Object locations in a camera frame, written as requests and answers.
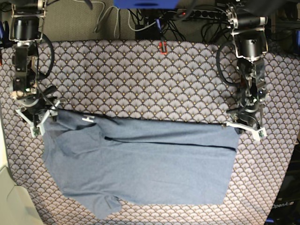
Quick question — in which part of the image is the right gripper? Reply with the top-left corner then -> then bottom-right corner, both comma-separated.
15,86 -> 60,123

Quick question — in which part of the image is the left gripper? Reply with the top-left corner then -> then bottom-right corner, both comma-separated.
228,93 -> 266,129

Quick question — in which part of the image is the blue T-shirt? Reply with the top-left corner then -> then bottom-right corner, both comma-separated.
43,110 -> 240,219

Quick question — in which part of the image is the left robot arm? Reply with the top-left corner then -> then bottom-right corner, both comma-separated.
216,0 -> 268,130

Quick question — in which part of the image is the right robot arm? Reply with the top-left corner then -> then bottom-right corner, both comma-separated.
8,0 -> 57,125

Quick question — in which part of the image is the fan-patterned table cloth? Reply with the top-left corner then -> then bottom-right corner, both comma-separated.
0,40 -> 300,225

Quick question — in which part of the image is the black OpenArm base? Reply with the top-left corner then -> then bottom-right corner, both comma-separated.
265,144 -> 300,225

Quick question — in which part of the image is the black power strip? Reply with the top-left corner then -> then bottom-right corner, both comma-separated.
185,9 -> 227,20

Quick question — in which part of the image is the beige plastic bin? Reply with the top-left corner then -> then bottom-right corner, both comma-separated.
0,165 -> 43,225

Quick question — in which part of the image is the red and black clip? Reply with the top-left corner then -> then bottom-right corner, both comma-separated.
159,41 -> 168,55

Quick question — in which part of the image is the black box under table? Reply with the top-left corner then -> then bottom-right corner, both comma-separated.
135,25 -> 160,40

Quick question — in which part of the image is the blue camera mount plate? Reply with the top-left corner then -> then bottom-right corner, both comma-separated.
113,0 -> 179,9

